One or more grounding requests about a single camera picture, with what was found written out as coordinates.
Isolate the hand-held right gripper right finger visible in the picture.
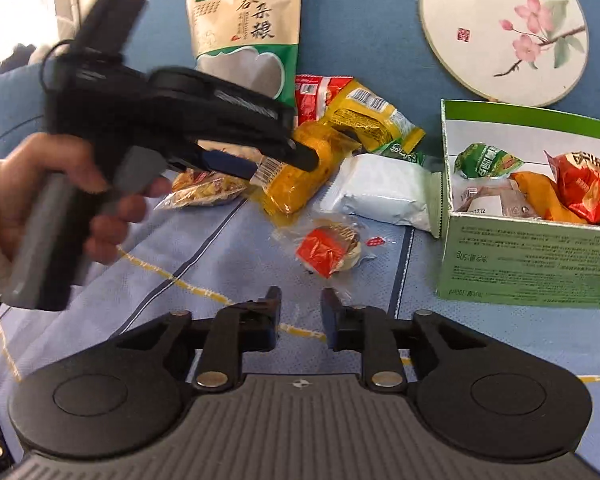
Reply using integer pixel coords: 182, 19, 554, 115
320, 287, 486, 393

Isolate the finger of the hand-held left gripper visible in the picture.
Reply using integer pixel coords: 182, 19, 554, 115
257, 130, 322, 172
180, 144, 259, 181

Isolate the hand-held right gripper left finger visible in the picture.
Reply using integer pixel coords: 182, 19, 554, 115
115, 285, 283, 393

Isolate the orange-yellow corn packet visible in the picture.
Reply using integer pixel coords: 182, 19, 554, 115
252, 120, 362, 218

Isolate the clear cookie packet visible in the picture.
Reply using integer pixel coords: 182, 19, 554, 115
155, 167, 251, 209

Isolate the clear packet with red insert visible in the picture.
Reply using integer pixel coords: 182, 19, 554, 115
270, 217, 387, 277

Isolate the yellow snack packet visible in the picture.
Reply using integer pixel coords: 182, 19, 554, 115
325, 79, 426, 155

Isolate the green pea packet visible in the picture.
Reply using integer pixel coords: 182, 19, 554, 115
454, 142, 525, 181

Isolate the brown nut packet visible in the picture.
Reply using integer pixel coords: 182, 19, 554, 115
452, 182, 518, 217

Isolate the green cardboard box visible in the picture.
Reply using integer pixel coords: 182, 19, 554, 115
435, 99, 600, 309

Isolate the plain orange packet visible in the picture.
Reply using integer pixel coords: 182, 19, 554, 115
509, 171, 588, 223

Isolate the red biscuit packet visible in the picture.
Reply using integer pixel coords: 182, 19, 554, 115
544, 149, 600, 226

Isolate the person's left hand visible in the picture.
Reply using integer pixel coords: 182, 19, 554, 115
0, 132, 174, 263

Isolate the red snack packet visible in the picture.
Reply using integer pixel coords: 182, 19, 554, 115
294, 74, 353, 126

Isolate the white snack packet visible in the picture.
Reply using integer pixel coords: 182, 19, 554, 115
320, 152, 443, 238

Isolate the blue checked sheet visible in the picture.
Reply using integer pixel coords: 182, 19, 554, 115
0, 180, 600, 461

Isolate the small green snack packet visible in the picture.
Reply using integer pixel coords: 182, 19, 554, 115
382, 140, 427, 166

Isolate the blue pillow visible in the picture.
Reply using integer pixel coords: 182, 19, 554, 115
0, 62, 51, 161

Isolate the large kraft grain pouch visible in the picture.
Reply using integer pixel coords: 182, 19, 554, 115
186, 0, 302, 111

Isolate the round floral fan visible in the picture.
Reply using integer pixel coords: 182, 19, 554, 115
419, 0, 590, 107

